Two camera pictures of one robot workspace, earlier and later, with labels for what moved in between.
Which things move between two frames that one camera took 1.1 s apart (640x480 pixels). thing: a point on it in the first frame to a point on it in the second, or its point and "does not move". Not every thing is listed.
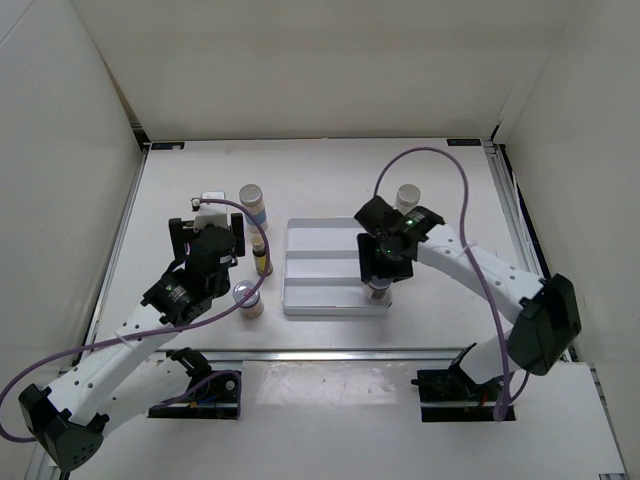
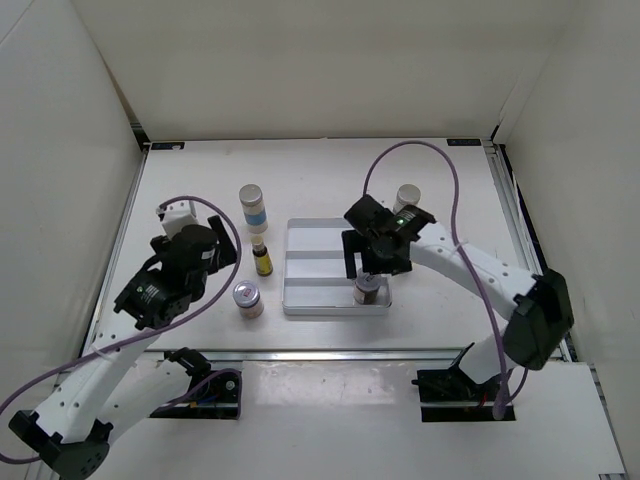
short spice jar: x=378 y=287 to x=366 y=287
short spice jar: x=252 y=307 does not move
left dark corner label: x=168 y=145 does not move
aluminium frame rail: x=399 y=355 does not move
